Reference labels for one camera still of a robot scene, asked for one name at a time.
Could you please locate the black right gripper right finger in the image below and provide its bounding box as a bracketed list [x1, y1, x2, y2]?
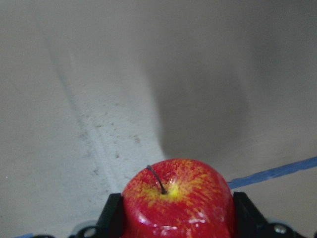
[233, 192, 303, 238]

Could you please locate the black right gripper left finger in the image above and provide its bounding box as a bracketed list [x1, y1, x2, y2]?
[68, 193, 124, 238]

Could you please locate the red apple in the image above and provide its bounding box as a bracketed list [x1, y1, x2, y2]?
[122, 159, 237, 238]

